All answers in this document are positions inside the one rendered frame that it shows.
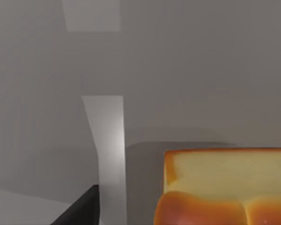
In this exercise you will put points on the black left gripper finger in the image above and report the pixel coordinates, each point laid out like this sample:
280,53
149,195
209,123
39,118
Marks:
85,209

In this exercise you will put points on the golden brown bread loaf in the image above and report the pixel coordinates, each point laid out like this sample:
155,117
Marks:
224,185

